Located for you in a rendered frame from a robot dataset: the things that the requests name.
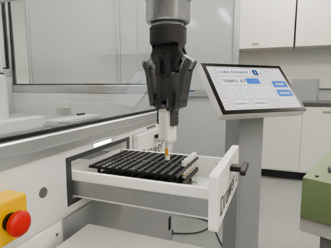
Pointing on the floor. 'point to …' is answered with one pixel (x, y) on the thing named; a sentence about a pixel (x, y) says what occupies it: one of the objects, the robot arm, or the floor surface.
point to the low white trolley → (116, 239)
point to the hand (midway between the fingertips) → (167, 125)
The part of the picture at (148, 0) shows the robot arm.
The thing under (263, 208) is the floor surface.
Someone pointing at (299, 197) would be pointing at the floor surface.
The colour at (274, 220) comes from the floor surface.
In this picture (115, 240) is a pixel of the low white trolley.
